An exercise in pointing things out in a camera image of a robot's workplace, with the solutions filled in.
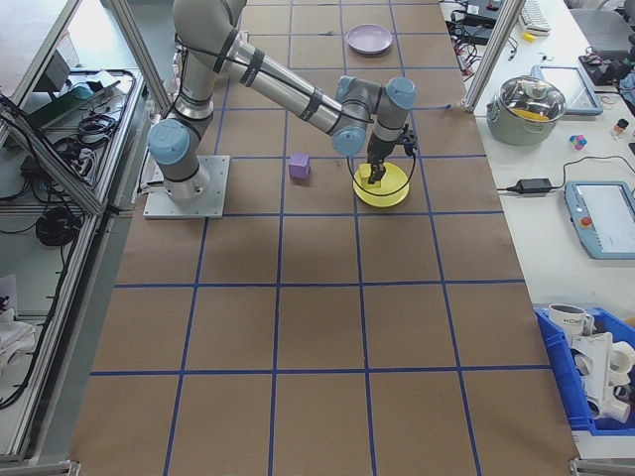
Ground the white PVC pipe assembly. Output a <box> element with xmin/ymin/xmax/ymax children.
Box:
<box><xmin>570</xmin><ymin>330</ymin><xmax>635</xmax><ymax>423</ymax></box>

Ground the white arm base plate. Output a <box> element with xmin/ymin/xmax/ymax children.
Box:
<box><xmin>142</xmin><ymin>154</ymin><xmax>232</xmax><ymax>220</ymax></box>

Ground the yellow plate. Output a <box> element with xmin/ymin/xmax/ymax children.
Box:
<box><xmin>351</xmin><ymin>161</ymin><xmax>412</xmax><ymax>209</ymax></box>

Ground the steel pot with glass lid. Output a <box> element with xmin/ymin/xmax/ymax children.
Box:
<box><xmin>485</xmin><ymin>74</ymin><xmax>568</xmax><ymax>148</ymax></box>

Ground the V-shaped metal bar frame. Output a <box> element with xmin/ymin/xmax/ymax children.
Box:
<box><xmin>0</xmin><ymin>0</ymin><xmax>173</xmax><ymax>467</ymax></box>

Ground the yellow item inside pot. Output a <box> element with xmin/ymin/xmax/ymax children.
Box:
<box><xmin>513</xmin><ymin>108</ymin><xmax>555</xmax><ymax>124</ymax></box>

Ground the black coiled cable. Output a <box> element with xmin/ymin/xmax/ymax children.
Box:
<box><xmin>35</xmin><ymin>205</ymin><xmax>75</xmax><ymax>247</ymax></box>

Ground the purple plate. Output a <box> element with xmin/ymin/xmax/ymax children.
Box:
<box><xmin>345</xmin><ymin>23</ymin><xmax>396</xmax><ymax>56</ymax></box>

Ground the aluminium profile post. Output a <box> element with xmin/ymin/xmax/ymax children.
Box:
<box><xmin>463</xmin><ymin>0</ymin><xmax>522</xmax><ymax>114</ymax></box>

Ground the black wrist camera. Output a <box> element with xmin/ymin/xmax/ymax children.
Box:
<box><xmin>398</xmin><ymin>124</ymin><xmax>420</xmax><ymax>159</ymax></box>

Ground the aluminium profile bar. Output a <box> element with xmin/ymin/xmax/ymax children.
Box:
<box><xmin>569</xmin><ymin>458</ymin><xmax>635</xmax><ymax>476</ymax></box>
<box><xmin>0</xmin><ymin>458</ymin><xmax>80</xmax><ymax>476</ymax></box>

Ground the white keyboard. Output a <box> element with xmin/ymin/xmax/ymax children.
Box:
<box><xmin>518</xmin><ymin>0</ymin><xmax>552</xmax><ymax>36</ymax></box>

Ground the green circuit board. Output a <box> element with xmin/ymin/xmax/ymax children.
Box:
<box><xmin>37</xmin><ymin>81</ymin><xmax>123</xmax><ymax>131</ymax></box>

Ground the white cloth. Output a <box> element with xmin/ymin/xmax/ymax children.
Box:
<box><xmin>0</xmin><ymin>275</ymin><xmax>39</xmax><ymax>378</ymax></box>

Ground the purple foam block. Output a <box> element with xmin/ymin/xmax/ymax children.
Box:
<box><xmin>288</xmin><ymin>152</ymin><xmax>313</xmax><ymax>180</ymax></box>

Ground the white mug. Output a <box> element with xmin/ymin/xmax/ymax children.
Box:
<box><xmin>547</xmin><ymin>302</ymin><xmax>595</xmax><ymax>338</ymax></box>

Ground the blue plastic bin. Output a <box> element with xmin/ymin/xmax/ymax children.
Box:
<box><xmin>534</xmin><ymin>305</ymin><xmax>635</xmax><ymax>431</ymax></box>

